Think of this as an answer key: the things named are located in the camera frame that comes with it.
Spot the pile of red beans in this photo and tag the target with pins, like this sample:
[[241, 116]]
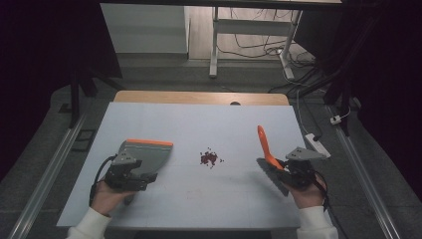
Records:
[[209, 158]]

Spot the small white plug adapter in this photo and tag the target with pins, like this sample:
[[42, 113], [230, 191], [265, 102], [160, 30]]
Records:
[[335, 119]]

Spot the grey dustpan with orange edge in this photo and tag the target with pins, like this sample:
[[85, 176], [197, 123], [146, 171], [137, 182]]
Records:
[[154, 157]]

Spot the white power strip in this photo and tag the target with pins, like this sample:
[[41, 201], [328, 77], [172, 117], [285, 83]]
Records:
[[315, 142]]

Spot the black floor plate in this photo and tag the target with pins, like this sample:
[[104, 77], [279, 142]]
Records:
[[84, 140]]

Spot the white cabinet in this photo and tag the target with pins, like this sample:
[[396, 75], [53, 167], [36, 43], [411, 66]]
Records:
[[146, 30]]

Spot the wooden table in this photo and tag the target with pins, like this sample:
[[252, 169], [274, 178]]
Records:
[[185, 97]]

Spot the white board mat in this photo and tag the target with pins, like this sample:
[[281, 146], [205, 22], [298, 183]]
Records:
[[199, 192]]

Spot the black metal stand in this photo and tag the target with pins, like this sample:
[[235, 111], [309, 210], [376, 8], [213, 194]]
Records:
[[74, 99], [341, 86]]

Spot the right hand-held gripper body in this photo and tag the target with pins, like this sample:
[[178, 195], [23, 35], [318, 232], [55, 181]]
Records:
[[300, 171]]

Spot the person's left hand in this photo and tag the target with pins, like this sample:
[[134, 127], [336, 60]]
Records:
[[106, 198]]

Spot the white desk frame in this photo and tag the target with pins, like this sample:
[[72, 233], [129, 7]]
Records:
[[252, 27]]

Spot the person's right hand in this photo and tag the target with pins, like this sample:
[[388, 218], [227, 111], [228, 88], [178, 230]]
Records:
[[308, 197]]

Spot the aluminium floor rail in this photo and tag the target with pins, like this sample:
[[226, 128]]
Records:
[[365, 179], [46, 179]]

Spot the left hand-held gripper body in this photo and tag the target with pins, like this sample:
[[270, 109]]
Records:
[[123, 174]]

